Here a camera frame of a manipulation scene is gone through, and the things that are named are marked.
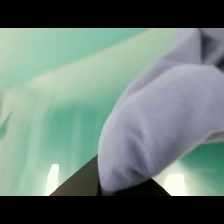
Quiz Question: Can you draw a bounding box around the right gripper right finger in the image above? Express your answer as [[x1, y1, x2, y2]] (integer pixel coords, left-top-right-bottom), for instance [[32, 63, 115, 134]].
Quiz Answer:
[[109, 178, 172, 197]]

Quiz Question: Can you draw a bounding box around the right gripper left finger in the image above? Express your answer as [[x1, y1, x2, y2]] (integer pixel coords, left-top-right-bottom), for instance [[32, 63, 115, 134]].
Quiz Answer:
[[49, 154, 102, 197]]

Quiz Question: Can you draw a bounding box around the pale lilac garment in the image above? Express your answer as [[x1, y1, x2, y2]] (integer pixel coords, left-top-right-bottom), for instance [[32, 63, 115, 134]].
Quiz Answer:
[[97, 28, 224, 197]]

